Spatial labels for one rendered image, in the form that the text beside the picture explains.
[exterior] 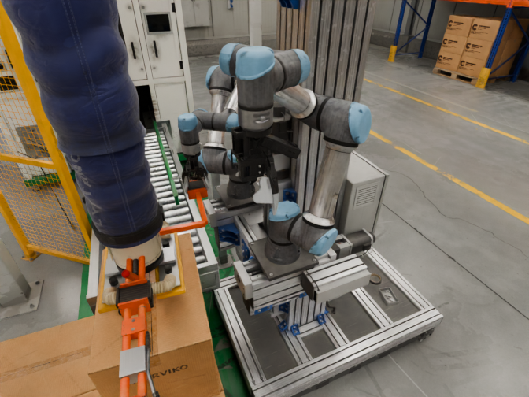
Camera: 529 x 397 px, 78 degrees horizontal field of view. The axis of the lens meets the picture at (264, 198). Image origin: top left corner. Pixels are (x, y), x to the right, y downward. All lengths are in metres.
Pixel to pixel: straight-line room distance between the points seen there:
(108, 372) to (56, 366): 0.61
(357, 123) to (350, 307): 1.50
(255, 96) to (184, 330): 0.89
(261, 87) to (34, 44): 0.52
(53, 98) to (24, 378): 1.32
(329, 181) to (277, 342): 1.24
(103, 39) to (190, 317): 0.93
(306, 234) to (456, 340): 1.71
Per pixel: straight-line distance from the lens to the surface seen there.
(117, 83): 0.94
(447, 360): 2.55
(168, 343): 1.27
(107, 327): 1.38
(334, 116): 1.06
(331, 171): 1.09
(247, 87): 0.67
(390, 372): 2.37
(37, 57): 0.94
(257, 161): 0.73
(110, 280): 1.31
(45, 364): 1.92
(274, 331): 2.13
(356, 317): 2.26
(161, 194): 2.72
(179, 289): 1.24
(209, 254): 2.03
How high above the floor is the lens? 1.99
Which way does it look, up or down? 35 degrees down
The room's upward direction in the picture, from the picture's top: straight up
